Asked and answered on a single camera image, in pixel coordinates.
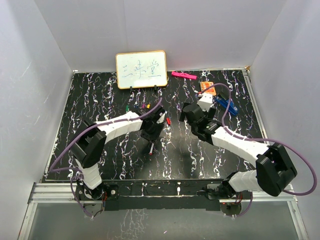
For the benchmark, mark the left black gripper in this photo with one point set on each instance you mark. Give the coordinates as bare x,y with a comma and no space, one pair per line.
153,137

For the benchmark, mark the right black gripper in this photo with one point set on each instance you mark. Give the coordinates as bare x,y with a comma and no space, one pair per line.
210,114

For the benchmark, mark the red pen cap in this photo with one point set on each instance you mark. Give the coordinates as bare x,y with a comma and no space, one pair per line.
168,121

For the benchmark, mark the red pen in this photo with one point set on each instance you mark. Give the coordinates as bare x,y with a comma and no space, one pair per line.
151,148

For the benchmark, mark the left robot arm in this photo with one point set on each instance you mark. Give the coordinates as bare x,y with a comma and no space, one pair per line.
92,138

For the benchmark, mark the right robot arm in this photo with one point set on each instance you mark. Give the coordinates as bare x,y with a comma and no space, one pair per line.
274,169

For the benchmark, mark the blue stapler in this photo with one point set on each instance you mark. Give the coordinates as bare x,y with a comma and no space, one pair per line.
224,101

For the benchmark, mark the pink plastic clip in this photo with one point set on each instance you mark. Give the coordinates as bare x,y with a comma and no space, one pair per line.
183,75

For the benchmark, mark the black front mounting bar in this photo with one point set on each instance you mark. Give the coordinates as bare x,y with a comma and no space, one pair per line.
171,194

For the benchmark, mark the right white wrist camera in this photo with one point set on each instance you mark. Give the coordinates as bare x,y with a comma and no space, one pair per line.
205,100

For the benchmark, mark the white board with yellow frame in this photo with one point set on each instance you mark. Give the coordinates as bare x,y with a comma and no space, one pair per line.
146,69

